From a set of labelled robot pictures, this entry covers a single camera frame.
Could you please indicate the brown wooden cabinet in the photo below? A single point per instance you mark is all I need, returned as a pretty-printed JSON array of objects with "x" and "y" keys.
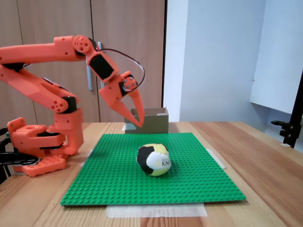
[{"x": 59, "y": 19}]

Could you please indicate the black camera stand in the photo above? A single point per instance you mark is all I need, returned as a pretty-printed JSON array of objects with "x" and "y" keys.
[{"x": 290, "y": 132}]

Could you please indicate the green studded baseplate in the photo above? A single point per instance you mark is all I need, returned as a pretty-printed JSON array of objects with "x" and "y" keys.
[{"x": 189, "y": 177}]

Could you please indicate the wide clear tape strip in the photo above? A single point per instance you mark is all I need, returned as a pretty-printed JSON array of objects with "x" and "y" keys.
[{"x": 156, "y": 211}]

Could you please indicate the white wall panel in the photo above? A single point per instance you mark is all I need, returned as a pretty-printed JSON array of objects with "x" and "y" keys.
[{"x": 279, "y": 59}]

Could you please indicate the black yellow white ball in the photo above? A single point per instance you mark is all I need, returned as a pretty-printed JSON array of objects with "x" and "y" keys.
[{"x": 154, "y": 160}]

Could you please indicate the open cardboard box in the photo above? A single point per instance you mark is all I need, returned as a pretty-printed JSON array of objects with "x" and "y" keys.
[{"x": 154, "y": 123}]

